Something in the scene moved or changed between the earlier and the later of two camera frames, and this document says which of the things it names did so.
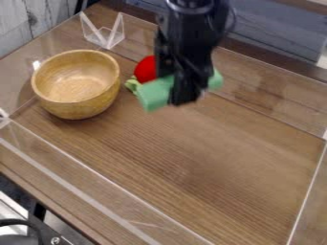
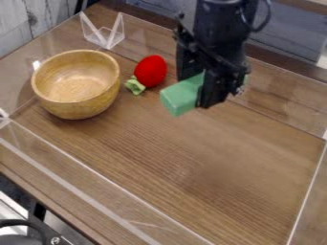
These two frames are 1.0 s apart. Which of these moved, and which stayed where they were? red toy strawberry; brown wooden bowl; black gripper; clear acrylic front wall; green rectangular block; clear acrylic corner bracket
Moved: black gripper; green rectangular block
Stayed: red toy strawberry; clear acrylic corner bracket; brown wooden bowl; clear acrylic front wall
